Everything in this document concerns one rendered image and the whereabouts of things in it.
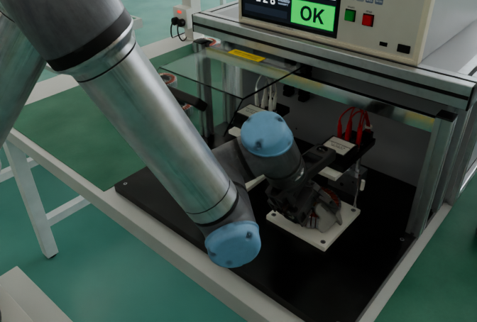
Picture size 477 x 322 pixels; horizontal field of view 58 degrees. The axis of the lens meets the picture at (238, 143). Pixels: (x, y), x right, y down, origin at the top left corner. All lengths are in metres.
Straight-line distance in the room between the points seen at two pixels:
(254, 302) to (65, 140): 0.79
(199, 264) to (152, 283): 0.98
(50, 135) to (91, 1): 1.02
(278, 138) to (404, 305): 0.41
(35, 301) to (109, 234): 1.22
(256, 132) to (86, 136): 0.80
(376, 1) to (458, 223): 0.53
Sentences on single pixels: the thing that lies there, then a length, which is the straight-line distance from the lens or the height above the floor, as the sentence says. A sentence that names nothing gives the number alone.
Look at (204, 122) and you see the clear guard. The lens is 0.84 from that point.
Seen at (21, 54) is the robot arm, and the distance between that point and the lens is 0.60.
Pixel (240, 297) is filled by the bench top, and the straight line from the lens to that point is 0.86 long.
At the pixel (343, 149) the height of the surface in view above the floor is 0.92.
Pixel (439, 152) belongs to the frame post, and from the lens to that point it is 0.87.
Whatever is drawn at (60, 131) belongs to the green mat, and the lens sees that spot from 1.44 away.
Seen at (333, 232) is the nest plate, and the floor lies 0.78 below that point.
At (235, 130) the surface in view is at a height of 0.88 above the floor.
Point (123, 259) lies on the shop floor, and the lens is 2.01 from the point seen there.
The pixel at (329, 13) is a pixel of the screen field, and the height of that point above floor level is 1.18.
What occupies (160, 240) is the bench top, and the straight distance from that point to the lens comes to 0.98.
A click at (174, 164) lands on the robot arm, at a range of 0.51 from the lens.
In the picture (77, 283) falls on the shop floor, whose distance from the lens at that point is 1.97.
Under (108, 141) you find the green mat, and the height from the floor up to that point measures 0.75.
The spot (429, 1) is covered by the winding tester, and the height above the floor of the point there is 1.23.
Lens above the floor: 1.43
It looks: 33 degrees down
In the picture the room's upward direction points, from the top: 1 degrees counter-clockwise
